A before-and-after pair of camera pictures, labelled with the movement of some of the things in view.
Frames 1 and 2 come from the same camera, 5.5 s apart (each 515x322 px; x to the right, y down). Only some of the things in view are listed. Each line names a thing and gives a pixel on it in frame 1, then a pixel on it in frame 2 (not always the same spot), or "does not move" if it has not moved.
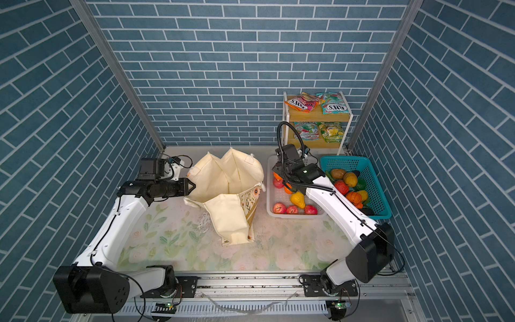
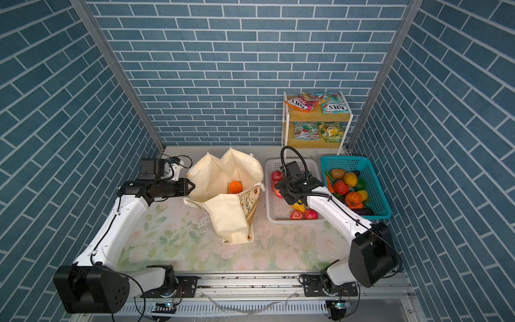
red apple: (279, 208) to (296, 215)
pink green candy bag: (306, 131) does not move
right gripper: (277, 168) to (280, 185)
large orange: (277, 176) to (235, 187)
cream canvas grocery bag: (229, 187) does not move
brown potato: (338, 174) does not move
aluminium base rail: (271, 297) does not move
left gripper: (184, 184) does not move
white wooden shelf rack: (314, 130) does not move
